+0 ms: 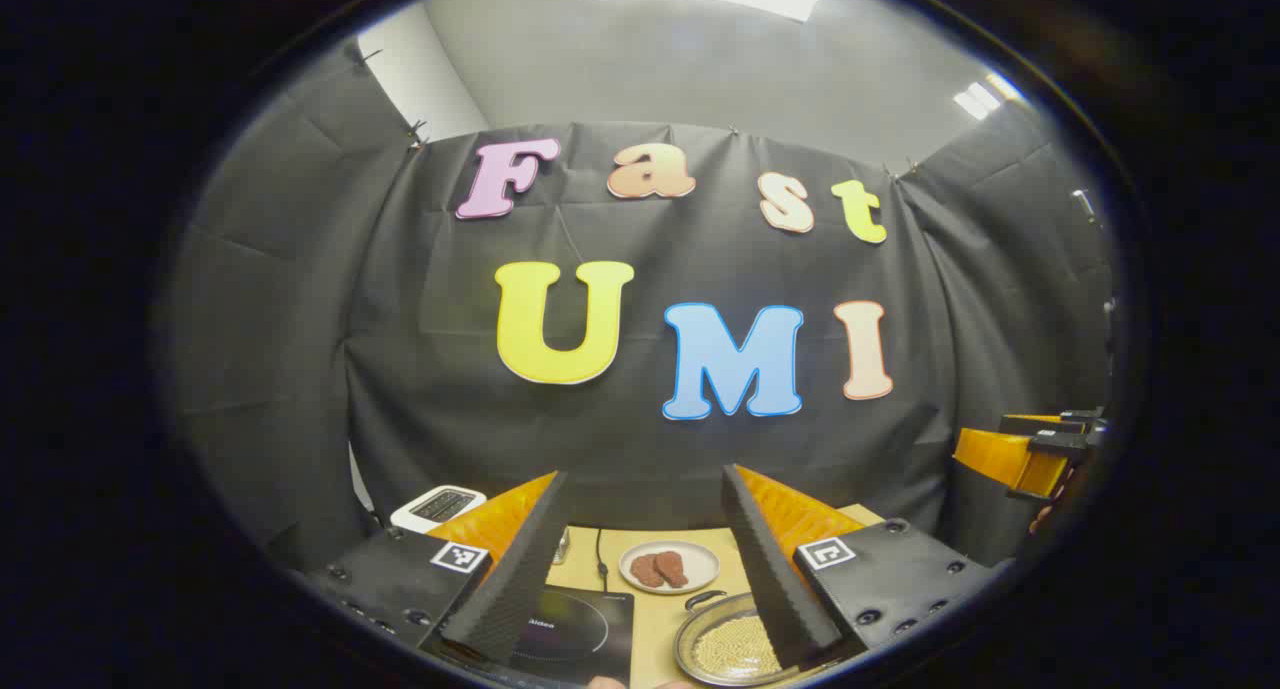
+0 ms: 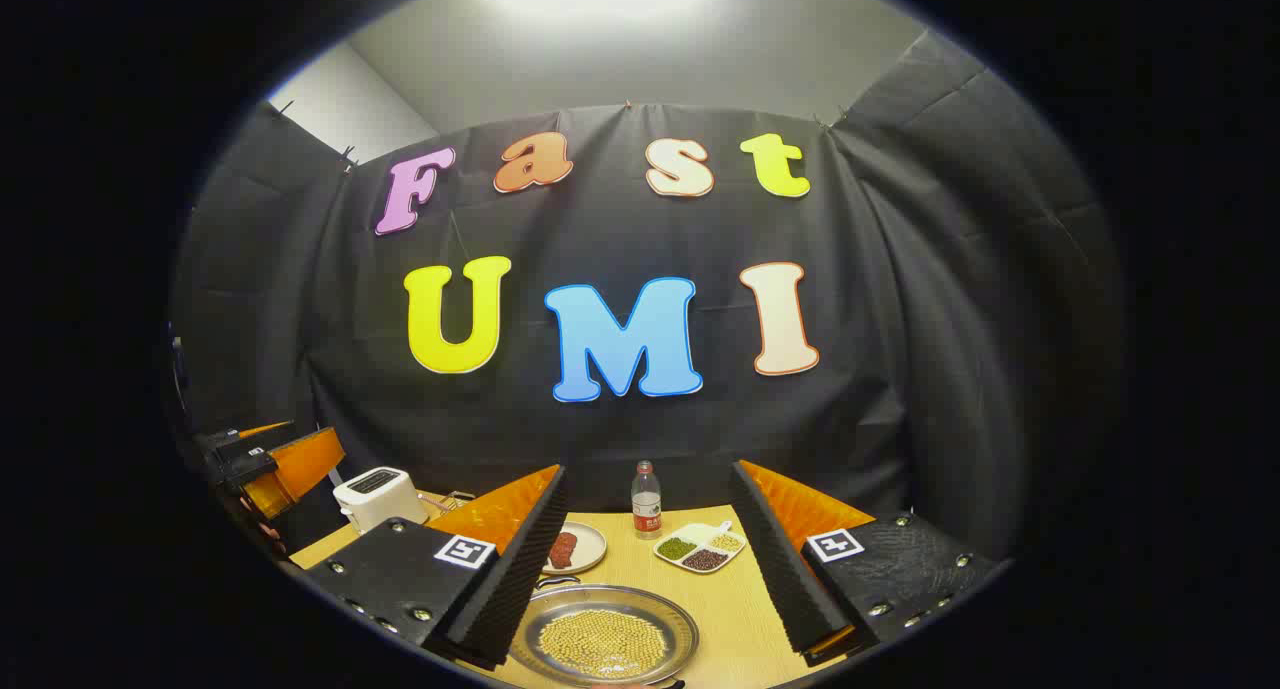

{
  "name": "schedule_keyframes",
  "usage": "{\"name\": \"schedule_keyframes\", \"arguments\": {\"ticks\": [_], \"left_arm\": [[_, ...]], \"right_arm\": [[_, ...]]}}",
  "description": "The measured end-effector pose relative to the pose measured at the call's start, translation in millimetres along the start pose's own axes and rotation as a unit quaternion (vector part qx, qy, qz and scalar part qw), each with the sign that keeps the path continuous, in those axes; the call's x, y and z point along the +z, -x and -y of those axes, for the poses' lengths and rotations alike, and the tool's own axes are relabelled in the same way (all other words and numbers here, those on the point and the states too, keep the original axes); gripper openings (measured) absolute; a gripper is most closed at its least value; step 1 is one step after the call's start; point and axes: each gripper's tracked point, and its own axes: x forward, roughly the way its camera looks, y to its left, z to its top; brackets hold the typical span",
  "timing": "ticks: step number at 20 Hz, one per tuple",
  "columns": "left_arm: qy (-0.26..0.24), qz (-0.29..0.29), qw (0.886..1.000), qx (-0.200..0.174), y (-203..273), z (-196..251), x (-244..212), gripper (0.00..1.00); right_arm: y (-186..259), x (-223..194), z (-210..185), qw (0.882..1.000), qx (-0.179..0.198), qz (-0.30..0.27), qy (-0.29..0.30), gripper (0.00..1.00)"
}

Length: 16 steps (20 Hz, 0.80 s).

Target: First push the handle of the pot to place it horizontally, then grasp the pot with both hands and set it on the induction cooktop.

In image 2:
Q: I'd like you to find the clear bottle with red label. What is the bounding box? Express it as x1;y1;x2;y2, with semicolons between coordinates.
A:
631;460;663;540

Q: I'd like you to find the white toaster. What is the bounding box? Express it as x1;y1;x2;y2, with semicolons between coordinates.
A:
333;466;431;535

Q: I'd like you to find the black backdrop cloth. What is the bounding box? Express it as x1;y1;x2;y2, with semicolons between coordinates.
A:
170;29;1126;570

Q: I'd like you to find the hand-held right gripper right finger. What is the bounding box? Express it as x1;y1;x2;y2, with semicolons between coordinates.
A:
728;459;1001;668

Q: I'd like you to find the round white plate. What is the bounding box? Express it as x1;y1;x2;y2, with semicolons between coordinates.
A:
540;521;608;576

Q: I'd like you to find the stainless steel pot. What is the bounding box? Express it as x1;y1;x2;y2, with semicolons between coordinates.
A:
508;573;701;689

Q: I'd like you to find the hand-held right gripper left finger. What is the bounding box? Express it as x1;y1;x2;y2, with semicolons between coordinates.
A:
300;464;569;672

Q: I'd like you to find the pile of soybeans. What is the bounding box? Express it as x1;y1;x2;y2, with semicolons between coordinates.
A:
537;607;669;682

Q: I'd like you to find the white divided dish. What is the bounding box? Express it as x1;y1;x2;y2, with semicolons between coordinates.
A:
653;520;748;575

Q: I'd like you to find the metal wire utensil holder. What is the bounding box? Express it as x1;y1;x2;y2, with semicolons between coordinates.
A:
418;489;476;520

